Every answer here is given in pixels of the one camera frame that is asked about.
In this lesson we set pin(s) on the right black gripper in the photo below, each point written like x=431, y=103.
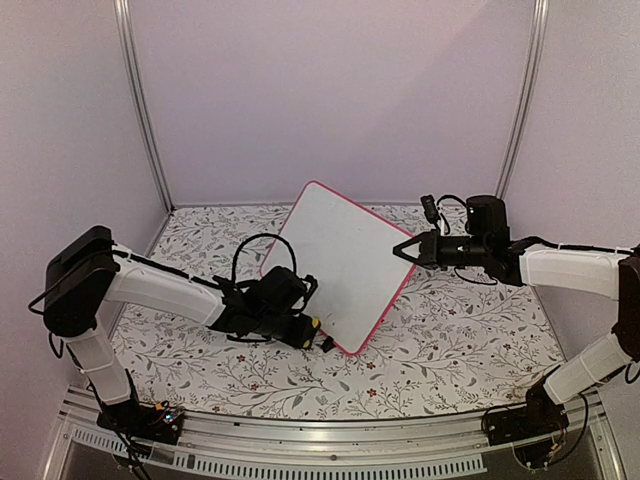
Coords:
x=428, y=252

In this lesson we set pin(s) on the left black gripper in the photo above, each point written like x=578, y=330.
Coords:
x=301, y=336

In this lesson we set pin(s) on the yellow bone-shaped eraser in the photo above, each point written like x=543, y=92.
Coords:
x=310, y=331

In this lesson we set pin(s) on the pink-framed whiteboard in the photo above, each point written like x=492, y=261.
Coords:
x=347, y=248

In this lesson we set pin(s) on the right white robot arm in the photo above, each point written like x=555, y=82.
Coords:
x=601, y=282

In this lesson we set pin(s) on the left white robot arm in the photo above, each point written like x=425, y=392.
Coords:
x=94, y=269

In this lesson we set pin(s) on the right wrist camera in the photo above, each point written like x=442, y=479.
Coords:
x=431, y=212

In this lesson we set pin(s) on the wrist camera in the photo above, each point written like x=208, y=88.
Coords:
x=431, y=212
x=311, y=284

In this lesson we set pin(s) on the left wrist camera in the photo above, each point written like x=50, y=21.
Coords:
x=311, y=284

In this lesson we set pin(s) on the rear aluminium table rail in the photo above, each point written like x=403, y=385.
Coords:
x=444, y=204

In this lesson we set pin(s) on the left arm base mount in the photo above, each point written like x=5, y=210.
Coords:
x=162, y=424

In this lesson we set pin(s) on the front aluminium rail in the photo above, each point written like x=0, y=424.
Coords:
x=457, y=446

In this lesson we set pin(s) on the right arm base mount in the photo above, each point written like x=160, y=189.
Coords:
x=536, y=430

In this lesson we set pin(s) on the right aluminium frame post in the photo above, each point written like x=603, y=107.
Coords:
x=526, y=95

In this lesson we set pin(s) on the aluminium frame post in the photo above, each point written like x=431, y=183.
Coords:
x=123, y=17
x=526, y=95

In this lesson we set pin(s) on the left aluminium frame post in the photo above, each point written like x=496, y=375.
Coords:
x=123, y=17

